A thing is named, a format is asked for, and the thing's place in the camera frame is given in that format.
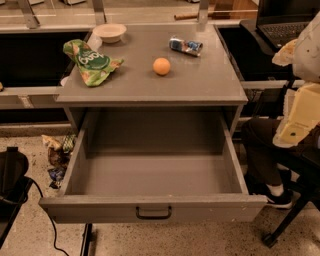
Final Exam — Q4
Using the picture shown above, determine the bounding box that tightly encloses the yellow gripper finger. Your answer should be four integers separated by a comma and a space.
272, 39, 297, 66
273, 82, 320, 148

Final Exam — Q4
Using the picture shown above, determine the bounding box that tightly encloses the orange fruit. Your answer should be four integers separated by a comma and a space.
153, 58, 171, 76

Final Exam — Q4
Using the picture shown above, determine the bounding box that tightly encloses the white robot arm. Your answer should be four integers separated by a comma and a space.
272, 13, 320, 148

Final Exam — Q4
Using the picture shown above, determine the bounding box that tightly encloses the open grey top drawer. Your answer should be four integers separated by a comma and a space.
40, 109, 266, 223

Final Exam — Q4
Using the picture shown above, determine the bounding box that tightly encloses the black laptop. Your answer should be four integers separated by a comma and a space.
256, 0, 320, 50

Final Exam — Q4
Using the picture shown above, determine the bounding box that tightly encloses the black chair base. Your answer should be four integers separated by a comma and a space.
261, 146, 320, 249

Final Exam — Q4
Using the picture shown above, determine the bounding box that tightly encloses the seated person leg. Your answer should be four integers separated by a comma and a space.
241, 118, 320, 187

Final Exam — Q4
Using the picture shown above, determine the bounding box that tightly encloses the crushed blue soda can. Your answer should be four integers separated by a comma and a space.
169, 37, 203, 57

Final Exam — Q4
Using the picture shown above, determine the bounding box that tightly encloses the black and white shoe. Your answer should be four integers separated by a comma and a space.
246, 183, 294, 210

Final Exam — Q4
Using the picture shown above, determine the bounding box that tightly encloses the wooden stick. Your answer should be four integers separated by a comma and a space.
174, 13, 198, 21

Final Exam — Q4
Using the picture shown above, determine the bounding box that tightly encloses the grey cabinet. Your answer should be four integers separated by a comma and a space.
56, 24, 247, 130

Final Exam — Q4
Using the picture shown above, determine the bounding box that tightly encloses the white ceramic bowl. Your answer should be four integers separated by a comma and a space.
93, 24, 127, 43

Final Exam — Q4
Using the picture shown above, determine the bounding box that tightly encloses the green chip bag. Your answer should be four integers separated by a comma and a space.
63, 39, 124, 87

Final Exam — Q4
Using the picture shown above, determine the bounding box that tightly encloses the pile of snack wrappers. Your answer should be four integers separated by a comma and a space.
42, 134, 76, 189

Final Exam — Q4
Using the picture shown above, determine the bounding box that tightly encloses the black drawer handle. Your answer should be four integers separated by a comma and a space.
135, 206, 172, 220

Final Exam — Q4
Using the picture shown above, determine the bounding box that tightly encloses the black cable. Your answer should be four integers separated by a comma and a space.
28, 176, 71, 256

